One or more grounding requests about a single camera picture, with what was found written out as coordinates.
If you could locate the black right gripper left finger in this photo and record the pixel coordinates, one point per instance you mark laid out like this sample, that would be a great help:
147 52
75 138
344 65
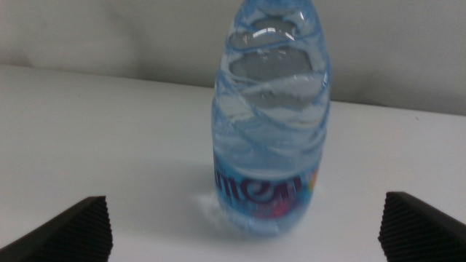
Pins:
65 238

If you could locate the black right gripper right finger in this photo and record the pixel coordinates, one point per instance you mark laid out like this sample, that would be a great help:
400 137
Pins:
418 236

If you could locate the clear water bottle blue cap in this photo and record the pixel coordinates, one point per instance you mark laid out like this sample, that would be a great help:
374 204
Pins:
269 145

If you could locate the white backdrop curtain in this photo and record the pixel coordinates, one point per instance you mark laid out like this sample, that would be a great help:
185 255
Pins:
109 29

